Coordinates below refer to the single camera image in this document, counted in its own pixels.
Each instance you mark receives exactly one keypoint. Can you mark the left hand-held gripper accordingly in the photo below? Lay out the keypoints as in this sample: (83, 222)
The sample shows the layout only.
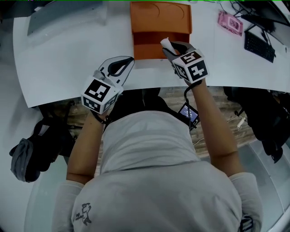
(98, 93)

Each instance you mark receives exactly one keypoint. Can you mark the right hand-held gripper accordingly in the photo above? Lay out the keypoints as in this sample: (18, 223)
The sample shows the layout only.
(192, 68)

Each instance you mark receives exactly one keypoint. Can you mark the orange tissue box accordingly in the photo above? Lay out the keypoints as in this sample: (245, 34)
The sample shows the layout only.
(158, 20)

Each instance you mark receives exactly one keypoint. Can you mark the person's right forearm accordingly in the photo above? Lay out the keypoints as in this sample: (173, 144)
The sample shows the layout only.
(215, 136)

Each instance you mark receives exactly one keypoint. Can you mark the person's left forearm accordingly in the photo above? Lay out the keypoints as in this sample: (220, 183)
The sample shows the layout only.
(83, 147)

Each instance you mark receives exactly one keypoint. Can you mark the person's black trousers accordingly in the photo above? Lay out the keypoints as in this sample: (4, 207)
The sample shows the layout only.
(149, 102)

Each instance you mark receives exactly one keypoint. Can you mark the pink wipes packet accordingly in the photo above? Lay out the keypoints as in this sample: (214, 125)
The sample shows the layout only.
(231, 22)

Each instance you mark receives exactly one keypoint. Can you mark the small black screen device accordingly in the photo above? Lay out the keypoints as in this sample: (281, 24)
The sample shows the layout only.
(188, 114)

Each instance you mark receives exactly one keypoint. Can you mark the silver closed laptop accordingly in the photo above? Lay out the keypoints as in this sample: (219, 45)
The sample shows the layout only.
(63, 15)

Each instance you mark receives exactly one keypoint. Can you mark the black keyboard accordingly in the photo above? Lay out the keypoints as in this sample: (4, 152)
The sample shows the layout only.
(259, 47)

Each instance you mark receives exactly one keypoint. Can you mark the white power strip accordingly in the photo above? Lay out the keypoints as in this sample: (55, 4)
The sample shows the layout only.
(241, 122)

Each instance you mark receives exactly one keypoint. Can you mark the black office chair with cloth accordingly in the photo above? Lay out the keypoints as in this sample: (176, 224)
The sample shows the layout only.
(49, 140)

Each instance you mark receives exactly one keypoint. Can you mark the black office chair with headrest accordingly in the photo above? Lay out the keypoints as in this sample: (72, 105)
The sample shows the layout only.
(265, 113)

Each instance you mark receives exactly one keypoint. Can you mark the person's white t-shirt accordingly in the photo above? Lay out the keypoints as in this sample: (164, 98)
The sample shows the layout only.
(147, 181)

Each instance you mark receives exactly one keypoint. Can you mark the grey cloth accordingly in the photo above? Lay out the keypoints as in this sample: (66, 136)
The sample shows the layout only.
(21, 158)

